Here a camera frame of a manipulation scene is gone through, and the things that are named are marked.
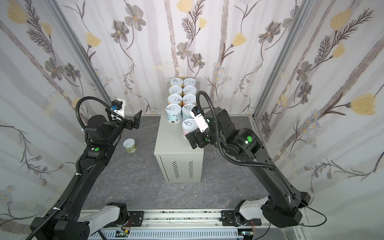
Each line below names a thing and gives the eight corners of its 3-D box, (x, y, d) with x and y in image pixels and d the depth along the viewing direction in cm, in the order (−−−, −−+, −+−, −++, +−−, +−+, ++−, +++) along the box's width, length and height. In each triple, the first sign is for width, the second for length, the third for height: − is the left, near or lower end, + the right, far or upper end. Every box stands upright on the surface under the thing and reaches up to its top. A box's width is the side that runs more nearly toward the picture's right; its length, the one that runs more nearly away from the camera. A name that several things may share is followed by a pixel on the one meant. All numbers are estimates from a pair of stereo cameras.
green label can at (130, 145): (124, 152, 101) (120, 147, 96) (127, 143, 106) (124, 138, 101) (135, 153, 101) (132, 147, 96) (138, 143, 106) (135, 138, 101)
